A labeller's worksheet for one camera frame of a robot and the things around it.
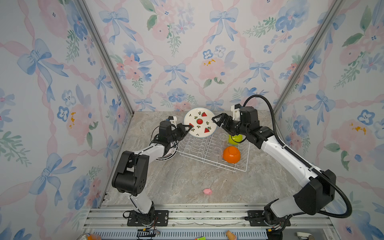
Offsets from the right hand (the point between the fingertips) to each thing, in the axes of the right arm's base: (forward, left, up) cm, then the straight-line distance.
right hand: (216, 120), depth 77 cm
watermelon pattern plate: (+10, +8, -9) cm, 15 cm away
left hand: (+4, +12, -9) cm, 16 cm away
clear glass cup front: (-8, -2, -18) cm, 19 cm away
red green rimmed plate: (-1, +25, -26) cm, 36 cm away
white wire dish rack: (-4, +6, -22) cm, 24 cm away
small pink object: (-27, +4, -27) cm, 38 cm away
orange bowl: (-7, -11, -23) cm, 26 cm away
